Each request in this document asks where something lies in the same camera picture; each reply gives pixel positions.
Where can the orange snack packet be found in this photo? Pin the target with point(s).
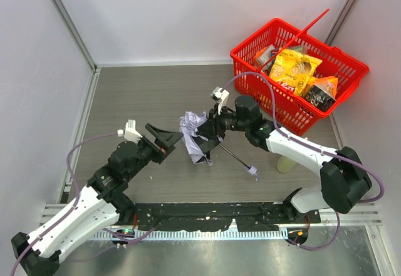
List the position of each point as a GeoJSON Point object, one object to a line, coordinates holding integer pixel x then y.
{"type": "Point", "coordinates": [262, 57]}

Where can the slotted cable duct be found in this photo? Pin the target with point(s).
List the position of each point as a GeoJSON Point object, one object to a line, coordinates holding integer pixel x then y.
{"type": "Point", "coordinates": [230, 234]}

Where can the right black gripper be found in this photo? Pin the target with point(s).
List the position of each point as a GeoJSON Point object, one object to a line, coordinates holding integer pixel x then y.
{"type": "Point", "coordinates": [213, 129]}

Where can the yellow chips bag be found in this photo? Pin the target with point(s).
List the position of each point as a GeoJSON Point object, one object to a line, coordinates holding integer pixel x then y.
{"type": "Point", "coordinates": [292, 70]}

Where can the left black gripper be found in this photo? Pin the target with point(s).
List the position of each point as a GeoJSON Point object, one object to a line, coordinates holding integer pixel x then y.
{"type": "Point", "coordinates": [153, 144]}

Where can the black and orange snack bag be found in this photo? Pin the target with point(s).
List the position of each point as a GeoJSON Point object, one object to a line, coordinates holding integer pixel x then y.
{"type": "Point", "coordinates": [321, 92]}

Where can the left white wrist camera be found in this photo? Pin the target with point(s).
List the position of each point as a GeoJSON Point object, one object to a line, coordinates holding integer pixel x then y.
{"type": "Point", "coordinates": [130, 133]}

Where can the lavender folding umbrella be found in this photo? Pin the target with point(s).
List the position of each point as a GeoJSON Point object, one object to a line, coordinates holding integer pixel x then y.
{"type": "Point", "coordinates": [190, 121]}

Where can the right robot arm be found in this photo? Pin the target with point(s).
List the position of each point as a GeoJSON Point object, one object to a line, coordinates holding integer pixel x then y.
{"type": "Point", "coordinates": [342, 181]}

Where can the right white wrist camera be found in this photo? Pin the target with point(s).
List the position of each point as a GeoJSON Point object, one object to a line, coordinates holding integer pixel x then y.
{"type": "Point", "coordinates": [220, 96]}

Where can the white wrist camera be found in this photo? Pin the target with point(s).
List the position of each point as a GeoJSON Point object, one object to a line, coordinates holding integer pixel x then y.
{"type": "Point", "coordinates": [220, 96]}
{"type": "Point", "coordinates": [130, 133]}

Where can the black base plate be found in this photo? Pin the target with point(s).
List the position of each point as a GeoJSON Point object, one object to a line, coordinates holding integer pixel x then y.
{"type": "Point", "coordinates": [212, 217]}

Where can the red plastic shopping basket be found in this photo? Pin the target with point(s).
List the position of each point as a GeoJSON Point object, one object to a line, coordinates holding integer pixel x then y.
{"type": "Point", "coordinates": [293, 112]}

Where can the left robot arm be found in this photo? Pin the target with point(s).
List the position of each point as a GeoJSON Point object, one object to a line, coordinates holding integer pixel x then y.
{"type": "Point", "coordinates": [98, 205]}

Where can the pale yellow bottle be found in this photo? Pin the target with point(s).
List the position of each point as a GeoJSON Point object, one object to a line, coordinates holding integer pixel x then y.
{"type": "Point", "coordinates": [285, 165]}

